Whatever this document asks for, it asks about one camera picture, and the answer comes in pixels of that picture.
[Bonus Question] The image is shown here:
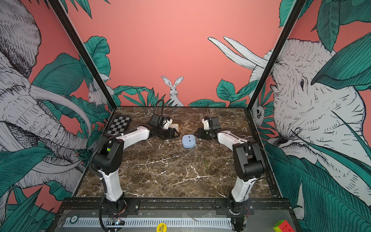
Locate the yellow square alarm clock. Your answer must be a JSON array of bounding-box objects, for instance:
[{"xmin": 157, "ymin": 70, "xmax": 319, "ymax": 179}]
[{"xmin": 169, "ymin": 124, "xmax": 179, "ymax": 131}]

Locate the light blue small alarm clock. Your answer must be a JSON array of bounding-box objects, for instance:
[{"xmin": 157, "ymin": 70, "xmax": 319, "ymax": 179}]
[{"xmin": 182, "ymin": 134, "xmax": 196, "ymax": 148}]

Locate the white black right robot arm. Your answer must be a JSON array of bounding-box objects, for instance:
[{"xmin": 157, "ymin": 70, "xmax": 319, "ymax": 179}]
[{"xmin": 195, "ymin": 117, "xmax": 266, "ymax": 215}]

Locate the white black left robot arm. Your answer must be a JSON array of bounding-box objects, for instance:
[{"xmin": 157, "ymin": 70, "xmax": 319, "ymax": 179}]
[{"xmin": 89, "ymin": 114, "xmax": 180, "ymax": 214}]

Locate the colourful puzzle cube on ledge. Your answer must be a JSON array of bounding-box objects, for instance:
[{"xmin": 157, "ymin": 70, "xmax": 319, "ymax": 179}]
[{"xmin": 273, "ymin": 220, "xmax": 295, "ymax": 232}]

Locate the white perforated rail strip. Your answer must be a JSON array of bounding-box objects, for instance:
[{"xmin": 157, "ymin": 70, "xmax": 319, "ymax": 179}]
[{"xmin": 63, "ymin": 217, "xmax": 232, "ymax": 229}]

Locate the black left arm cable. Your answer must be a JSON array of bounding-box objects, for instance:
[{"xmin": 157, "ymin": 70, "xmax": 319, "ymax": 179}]
[{"xmin": 88, "ymin": 127, "xmax": 140, "ymax": 175}]

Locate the yellow round sticker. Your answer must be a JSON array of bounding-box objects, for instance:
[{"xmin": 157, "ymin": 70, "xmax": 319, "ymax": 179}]
[{"xmin": 156, "ymin": 223, "xmax": 168, "ymax": 232}]

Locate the black white chessboard box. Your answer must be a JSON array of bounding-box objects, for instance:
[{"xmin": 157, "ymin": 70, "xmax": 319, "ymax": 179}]
[{"xmin": 105, "ymin": 115, "xmax": 131, "ymax": 135}]

